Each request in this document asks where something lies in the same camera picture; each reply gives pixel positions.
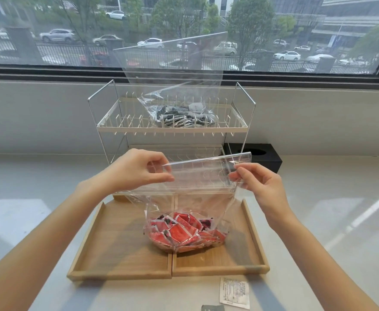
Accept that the white printed sachet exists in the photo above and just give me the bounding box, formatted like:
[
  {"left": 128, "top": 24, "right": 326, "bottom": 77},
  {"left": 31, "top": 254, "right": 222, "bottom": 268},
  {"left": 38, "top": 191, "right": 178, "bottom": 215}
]
[{"left": 219, "top": 277, "right": 251, "bottom": 310}]

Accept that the person's left forearm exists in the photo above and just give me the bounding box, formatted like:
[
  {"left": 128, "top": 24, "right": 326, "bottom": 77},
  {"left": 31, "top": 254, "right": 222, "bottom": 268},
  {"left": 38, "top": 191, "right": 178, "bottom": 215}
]
[{"left": 0, "top": 178, "right": 112, "bottom": 311}]

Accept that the pile of black sachets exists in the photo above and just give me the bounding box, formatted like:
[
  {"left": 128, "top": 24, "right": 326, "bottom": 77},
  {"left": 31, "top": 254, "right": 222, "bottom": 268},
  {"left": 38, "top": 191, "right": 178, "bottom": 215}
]
[{"left": 149, "top": 104, "right": 216, "bottom": 129}]

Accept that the dark window frame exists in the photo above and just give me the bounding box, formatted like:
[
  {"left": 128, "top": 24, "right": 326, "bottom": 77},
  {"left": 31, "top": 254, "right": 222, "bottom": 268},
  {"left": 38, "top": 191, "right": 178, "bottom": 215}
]
[{"left": 0, "top": 21, "right": 379, "bottom": 92}]

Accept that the person's right hand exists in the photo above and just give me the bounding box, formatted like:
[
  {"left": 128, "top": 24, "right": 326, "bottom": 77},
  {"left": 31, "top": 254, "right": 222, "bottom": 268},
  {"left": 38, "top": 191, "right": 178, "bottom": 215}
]
[{"left": 229, "top": 163, "right": 287, "bottom": 218}]

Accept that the person's right forearm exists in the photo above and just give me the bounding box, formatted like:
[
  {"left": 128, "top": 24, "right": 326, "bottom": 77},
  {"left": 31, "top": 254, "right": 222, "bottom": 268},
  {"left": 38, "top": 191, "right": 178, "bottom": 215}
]
[{"left": 257, "top": 194, "right": 379, "bottom": 311}]

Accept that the person's left hand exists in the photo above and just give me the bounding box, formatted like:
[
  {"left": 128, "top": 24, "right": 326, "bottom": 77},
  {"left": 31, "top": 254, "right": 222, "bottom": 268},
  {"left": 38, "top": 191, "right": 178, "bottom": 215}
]
[{"left": 107, "top": 149, "right": 176, "bottom": 195}]

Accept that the clear plastic bag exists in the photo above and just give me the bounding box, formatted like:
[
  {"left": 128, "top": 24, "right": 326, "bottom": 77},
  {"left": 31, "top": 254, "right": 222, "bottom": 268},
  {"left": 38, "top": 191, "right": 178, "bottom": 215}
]
[
  {"left": 113, "top": 151, "right": 253, "bottom": 255},
  {"left": 112, "top": 30, "right": 228, "bottom": 129}
]

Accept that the pile of red sachets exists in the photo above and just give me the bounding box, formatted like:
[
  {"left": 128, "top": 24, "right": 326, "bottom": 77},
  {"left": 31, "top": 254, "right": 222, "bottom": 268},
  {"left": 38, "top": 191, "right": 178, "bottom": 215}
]
[{"left": 147, "top": 212, "right": 227, "bottom": 254}]

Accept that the white two-tier wire rack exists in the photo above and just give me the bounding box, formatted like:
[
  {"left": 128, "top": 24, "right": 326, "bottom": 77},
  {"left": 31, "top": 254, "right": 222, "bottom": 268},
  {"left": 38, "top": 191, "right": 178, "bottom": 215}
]
[{"left": 87, "top": 79, "right": 257, "bottom": 201}]

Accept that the wooden tray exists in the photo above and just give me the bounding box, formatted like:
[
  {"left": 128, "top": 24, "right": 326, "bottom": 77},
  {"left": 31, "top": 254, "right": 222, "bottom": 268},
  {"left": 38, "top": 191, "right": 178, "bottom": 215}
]
[
  {"left": 171, "top": 197, "right": 270, "bottom": 278},
  {"left": 66, "top": 194, "right": 174, "bottom": 282}
]

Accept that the group of cars outside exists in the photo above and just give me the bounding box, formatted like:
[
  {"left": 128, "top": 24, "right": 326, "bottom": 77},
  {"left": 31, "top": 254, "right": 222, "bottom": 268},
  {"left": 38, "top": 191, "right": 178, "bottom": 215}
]
[{"left": 0, "top": 10, "right": 371, "bottom": 73}]

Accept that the black tissue box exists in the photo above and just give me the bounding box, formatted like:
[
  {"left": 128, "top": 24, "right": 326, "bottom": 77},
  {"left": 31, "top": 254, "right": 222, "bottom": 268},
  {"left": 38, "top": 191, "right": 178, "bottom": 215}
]
[{"left": 223, "top": 143, "right": 283, "bottom": 174}]

